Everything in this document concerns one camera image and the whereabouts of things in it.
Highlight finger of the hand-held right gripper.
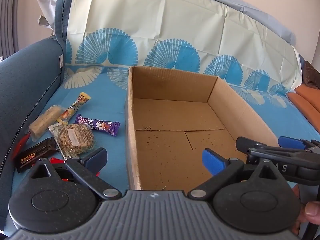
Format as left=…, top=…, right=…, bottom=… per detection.
left=278, top=136, right=320, bottom=151
left=236, top=136, right=313, bottom=160

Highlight clear rice cracker bar packet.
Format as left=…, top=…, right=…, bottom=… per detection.
left=27, top=105, right=62, bottom=140

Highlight person's right hand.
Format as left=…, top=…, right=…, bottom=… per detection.
left=292, top=186, right=320, bottom=235

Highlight yellow bread snack packet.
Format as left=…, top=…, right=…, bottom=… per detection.
left=56, top=92, right=91, bottom=125

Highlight dark brown chocolate bar packet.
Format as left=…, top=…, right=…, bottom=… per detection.
left=16, top=137, right=59, bottom=173

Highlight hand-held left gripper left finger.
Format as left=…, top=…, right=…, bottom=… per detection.
left=29, top=147, right=122, bottom=201

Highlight green and white packet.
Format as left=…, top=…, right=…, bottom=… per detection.
left=48, top=124, right=60, bottom=140

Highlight orange cushion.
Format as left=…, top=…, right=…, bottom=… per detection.
left=294, top=84, right=320, bottom=103
left=286, top=92, right=320, bottom=128

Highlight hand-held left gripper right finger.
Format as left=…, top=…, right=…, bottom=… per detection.
left=187, top=148, right=278, bottom=201

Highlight round oat cake clear wrapper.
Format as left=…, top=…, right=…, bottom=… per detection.
left=54, top=123, right=97, bottom=159

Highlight grey curtain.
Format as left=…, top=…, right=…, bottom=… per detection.
left=0, top=0, right=21, bottom=58

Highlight purple candy packet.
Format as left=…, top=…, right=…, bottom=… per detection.
left=74, top=114, right=120, bottom=137

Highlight cardboard box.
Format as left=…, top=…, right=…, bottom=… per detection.
left=124, top=66, right=279, bottom=191

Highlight brown cloth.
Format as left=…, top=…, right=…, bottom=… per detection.
left=302, top=61, right=320, bottom=89

